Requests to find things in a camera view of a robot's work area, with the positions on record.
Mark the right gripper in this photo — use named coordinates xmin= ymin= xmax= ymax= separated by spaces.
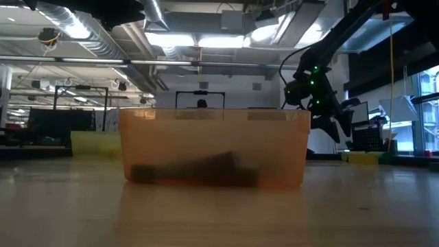
xmin=283 ymin=64 xmax=355 ymax=144

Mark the whiteboard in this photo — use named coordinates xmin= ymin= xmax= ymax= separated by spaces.
xmin=331 ymin=101 xmax=370 ymax=151

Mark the black perforated box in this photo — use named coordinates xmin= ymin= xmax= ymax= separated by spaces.
xmin=349 ymin=119 xmax=387 ymax=152

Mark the grey ceiling pipe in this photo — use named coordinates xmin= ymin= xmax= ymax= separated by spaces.
xmin=0 ymin=56 xmax=301 ymax=72

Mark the ceiling light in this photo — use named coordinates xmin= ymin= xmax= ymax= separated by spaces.
xmin=197 ymin=34 xmax=246 ymax=49
xmin=145 ymin=32 xmax=196 ymax=48

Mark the grey ceiling box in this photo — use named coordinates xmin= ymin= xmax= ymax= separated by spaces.
xmin=220 ymin=10 xmax=246 ymax=32

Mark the orange plastic bin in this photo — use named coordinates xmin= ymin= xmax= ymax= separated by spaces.
xmin=119 ymin=108 xmax=312 ymax=189

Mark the yellow plastic bin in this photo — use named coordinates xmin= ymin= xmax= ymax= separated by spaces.
xmin=70 ymin=130 xmax=122 ymax=158

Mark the black screen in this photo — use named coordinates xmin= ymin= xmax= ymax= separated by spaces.
xmin=26 ymin=107 xmax=97 ymax=145

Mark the yellow hanging cable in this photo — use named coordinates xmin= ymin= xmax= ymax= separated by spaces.
xmin=388 ymin=16 xmax=395 ymax=152

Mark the rectangular metal air duct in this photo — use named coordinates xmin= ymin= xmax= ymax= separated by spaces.
xmin=317 ymin=0 xmax=420 ymax=55

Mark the hanging cable reel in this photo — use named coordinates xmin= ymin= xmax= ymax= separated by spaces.
xmin=36 ymin=27 xmax=61 ymax=48

